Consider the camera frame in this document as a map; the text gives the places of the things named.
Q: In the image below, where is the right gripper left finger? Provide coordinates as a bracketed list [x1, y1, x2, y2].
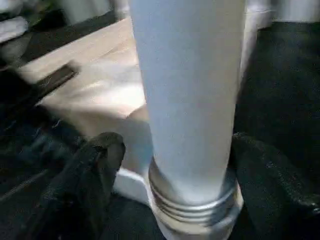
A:
[32, 131, 126, 240]

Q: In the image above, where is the white plastic table top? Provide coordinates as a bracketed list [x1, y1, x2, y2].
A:
[18, 9, 260, 240]

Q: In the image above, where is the black work mat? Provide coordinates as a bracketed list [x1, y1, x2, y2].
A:
[0, 0, 320, 240]

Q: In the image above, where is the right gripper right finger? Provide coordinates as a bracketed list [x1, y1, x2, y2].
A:
[228, 132, 320, 240]

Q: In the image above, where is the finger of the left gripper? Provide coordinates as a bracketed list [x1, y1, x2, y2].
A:
[37, 63, 79, 89]

